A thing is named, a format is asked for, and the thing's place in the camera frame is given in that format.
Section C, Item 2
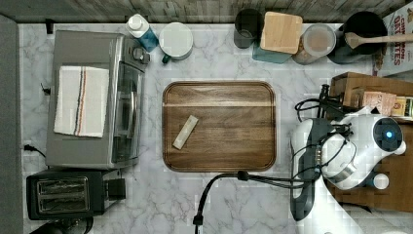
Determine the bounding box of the wooden drawer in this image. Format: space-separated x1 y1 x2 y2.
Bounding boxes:
325 71 413 214

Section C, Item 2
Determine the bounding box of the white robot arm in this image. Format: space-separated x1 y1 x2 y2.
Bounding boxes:
290 107 406 234

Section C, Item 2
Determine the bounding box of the wooden cutting board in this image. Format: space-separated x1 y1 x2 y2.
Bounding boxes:
163 81 277 173

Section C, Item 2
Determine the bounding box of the white lidded green mug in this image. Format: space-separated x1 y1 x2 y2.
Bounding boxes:
159 22 194 64

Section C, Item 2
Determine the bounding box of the silver toaster oven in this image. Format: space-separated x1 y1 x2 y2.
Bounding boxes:
46 30 150 170

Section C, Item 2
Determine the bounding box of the dark empty glass cup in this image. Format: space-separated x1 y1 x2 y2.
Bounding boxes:
234 9 264 49

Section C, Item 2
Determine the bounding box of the teal canister wooden lid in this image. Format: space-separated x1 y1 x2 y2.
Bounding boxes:
252 12 303 63

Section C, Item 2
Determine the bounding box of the blue liquid soap bottle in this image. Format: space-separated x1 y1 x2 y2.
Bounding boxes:
126 14 159 52

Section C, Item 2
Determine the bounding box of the striped white kitchen towel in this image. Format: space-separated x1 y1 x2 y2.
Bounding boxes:
54 65 109 137

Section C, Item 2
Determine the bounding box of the clear jar with granola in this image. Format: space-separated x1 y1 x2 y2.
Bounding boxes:
292 23 336 65

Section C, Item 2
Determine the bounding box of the wooden spoon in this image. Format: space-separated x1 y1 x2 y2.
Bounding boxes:
345 32 413 49

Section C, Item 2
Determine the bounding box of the black slot toaster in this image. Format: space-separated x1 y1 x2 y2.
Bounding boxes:
26 169 126 220

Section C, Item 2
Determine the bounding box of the black utensil pot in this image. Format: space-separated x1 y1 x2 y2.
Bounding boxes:
327 11 388 64

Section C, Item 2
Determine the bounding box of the cinnamon cereal box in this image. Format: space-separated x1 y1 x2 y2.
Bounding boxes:
372 3 413 78

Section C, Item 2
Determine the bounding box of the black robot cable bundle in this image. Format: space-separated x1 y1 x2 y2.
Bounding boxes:
192 170 313 234

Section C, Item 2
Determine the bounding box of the black power plug cord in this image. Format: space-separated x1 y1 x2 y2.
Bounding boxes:
22 143 47 159

